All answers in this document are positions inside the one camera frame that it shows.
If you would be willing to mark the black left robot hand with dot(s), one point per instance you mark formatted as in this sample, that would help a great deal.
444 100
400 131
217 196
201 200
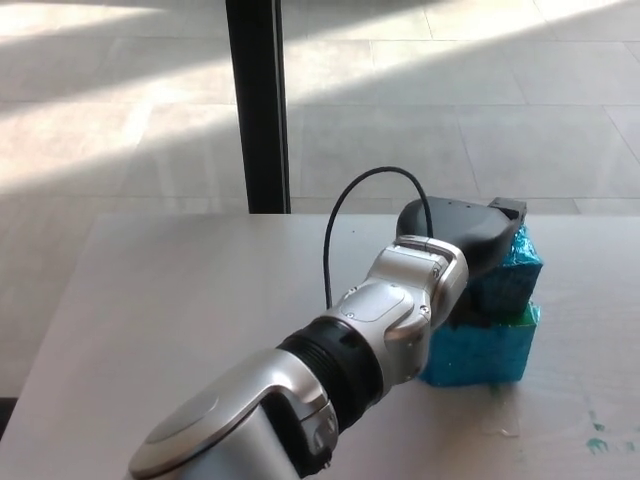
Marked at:
465 225

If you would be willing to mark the small blue foil cube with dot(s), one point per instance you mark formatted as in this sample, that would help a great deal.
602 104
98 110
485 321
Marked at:
515 280

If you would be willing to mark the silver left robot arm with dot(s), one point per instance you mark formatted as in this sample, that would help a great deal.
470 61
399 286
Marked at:
370 310

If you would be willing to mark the big blue green cube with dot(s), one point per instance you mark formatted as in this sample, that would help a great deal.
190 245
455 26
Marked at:
480 355

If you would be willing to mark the black window frame post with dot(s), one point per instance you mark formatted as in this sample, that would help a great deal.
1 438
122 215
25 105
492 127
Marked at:
259 105

